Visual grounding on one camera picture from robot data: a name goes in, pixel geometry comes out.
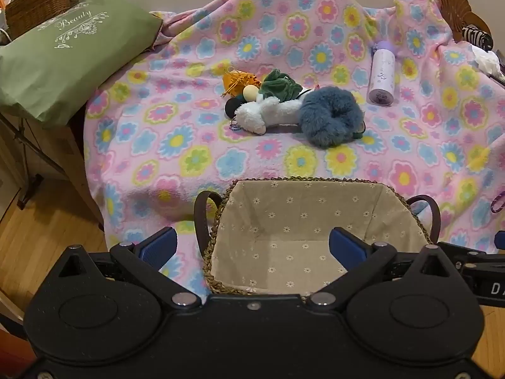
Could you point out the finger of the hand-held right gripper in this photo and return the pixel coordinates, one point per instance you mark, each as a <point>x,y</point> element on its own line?
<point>500,241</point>
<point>473,254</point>

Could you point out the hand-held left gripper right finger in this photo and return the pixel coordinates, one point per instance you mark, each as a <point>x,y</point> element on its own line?
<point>347,248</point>

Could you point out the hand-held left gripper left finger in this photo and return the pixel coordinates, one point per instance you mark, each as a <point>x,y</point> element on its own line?
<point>158,248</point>

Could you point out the fabric-lined woven basket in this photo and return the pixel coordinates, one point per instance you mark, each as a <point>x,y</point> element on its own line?
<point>296,221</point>

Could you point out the blue furry scrunchie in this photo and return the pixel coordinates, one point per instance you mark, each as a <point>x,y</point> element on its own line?
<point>315,118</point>

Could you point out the black short makeup brush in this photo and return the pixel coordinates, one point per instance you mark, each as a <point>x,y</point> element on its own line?
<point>232,107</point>

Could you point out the white plush toy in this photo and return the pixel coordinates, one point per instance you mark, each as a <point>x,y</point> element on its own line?
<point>256,114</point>

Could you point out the dark green velvet scrunchie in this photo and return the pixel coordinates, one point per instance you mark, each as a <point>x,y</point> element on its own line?
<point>280,87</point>

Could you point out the cream egg-shaped sponge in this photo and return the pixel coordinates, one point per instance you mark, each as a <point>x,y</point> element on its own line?
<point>249,93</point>

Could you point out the pink floral fleece blanket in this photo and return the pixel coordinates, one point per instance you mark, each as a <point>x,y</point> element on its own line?
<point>177,142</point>

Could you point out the lilac insulated bottle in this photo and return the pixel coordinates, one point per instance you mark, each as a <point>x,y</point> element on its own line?
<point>380,75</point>

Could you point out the white crumpled tissue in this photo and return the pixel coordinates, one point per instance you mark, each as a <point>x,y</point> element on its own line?
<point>487,61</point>

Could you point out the zebra striped cloth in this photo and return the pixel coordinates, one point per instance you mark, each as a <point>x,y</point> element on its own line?
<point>477,36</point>

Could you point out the green embroidered pillow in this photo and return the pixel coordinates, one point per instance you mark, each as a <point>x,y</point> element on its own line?
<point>59,67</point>

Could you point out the brown fan-shaped chair back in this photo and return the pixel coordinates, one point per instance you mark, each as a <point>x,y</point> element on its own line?
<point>453,4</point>

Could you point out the brown wicker basket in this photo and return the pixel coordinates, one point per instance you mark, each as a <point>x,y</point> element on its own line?
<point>35,4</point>

